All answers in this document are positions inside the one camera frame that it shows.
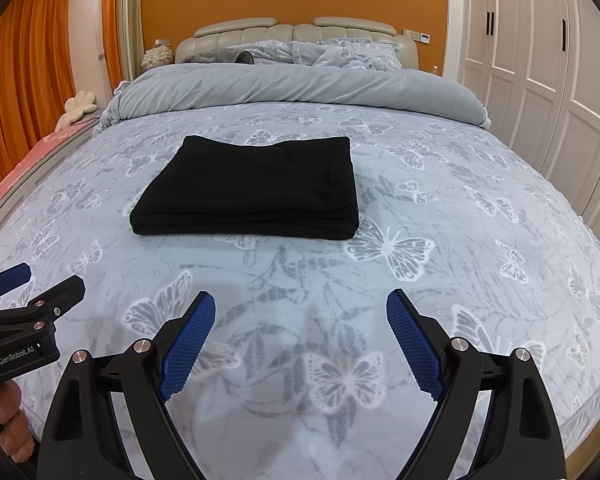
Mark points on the white fluffy decoration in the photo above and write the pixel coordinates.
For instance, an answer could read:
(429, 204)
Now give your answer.
(157, 54)

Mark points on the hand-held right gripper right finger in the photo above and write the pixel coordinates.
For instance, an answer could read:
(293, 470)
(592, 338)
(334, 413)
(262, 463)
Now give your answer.
(415, 345)

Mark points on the white wardrobe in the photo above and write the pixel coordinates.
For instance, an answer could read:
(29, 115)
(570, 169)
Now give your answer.
(530, 60)

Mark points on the white wall switch panel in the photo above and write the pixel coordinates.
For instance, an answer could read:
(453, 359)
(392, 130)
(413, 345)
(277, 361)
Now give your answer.
(422, 37)

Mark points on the black pants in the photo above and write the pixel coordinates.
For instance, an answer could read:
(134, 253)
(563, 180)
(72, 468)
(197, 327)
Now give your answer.
(250, 185)

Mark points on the grey butterfly print pillow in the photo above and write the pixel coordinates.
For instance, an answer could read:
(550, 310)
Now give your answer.
(365, 55)
(280, 51)

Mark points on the butterfly print bed cover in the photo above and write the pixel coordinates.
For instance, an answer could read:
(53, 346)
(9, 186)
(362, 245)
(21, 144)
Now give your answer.
(430, 185)

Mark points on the person's left hand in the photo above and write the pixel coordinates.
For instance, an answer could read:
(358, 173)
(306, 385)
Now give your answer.
(10, 420)

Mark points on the wide orange curtain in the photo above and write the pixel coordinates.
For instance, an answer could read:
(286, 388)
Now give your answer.
(30, 60)

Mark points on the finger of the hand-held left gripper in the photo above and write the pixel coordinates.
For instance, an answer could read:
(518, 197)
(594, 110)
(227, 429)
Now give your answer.
(55, 300)
(12, 277)

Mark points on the narrow orange curtain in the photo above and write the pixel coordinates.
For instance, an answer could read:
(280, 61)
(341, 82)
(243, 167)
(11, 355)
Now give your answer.
(111, 20)

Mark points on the grey duvet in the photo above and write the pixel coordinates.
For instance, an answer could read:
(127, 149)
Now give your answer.
(280, 85)

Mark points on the white flower-shaped cushion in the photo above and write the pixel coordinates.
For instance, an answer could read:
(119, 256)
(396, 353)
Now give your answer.
(77, 110)

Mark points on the dark grey rolled blanket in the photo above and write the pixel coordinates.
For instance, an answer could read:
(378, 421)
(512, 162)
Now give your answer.
(225, 55)

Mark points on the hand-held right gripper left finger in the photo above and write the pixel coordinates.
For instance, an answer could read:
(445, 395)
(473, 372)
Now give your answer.
(190, 345)

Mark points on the beige padded headboard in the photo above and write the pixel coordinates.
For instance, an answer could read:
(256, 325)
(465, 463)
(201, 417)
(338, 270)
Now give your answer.
(240, 30)

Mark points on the pink bedding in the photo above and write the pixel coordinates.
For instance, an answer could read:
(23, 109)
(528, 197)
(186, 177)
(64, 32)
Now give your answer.
(25, 160)

